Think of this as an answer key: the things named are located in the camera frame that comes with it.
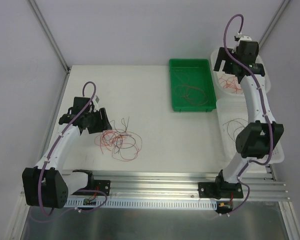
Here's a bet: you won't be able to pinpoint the red wire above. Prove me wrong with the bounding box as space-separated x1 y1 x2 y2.
172 66 208 106

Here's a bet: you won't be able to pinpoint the green plastic tray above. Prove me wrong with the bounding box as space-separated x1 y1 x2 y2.
169 58 217 112

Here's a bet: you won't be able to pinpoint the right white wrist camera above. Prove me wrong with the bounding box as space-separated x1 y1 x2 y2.
234 32 252 42

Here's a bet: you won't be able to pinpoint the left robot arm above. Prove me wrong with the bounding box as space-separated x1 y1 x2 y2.
22 97 112 209

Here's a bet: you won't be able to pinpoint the thin black wire in basket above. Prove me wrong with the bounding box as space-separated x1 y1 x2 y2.
221 117 250 143

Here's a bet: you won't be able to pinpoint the right aluminium corner post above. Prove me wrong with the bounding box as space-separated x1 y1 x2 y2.
259 0 292 51

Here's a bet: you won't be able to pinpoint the aluminium rail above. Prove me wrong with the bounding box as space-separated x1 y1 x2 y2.
19 171 291 202

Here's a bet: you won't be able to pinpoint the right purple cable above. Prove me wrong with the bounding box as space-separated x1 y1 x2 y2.
223 14 276 218

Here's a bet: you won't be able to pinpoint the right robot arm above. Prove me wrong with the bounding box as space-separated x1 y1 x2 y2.
210 40 284 199

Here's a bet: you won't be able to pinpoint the left aluminium corner post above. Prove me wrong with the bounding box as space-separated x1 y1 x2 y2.
26 0 70 73

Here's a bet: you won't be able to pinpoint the red orange wires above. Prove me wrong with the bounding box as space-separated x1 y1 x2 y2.
93 116 143 162

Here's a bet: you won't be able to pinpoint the aluminium corner post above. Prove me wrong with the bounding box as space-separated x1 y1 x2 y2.
26 0 70 73
259 0 292 51

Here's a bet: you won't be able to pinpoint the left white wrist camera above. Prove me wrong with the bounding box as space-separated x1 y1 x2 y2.
91 95 100 112

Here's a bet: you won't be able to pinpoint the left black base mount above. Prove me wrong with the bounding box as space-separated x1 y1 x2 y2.
73 180 111 197

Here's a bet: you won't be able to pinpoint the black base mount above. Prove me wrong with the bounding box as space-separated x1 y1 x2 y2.
73 180 111 197
198 182 244 200

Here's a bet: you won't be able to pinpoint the white slotted cable duct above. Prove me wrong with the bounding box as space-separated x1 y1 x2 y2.
64 196 217 211

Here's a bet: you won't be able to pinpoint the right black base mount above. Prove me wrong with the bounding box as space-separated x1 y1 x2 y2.
198 182 244 200

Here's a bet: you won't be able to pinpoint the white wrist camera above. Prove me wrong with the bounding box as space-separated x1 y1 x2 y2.
91 95 100 112
234 32 252 42

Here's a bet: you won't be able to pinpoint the white perforated basket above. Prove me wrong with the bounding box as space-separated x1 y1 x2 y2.
215 98 285 165

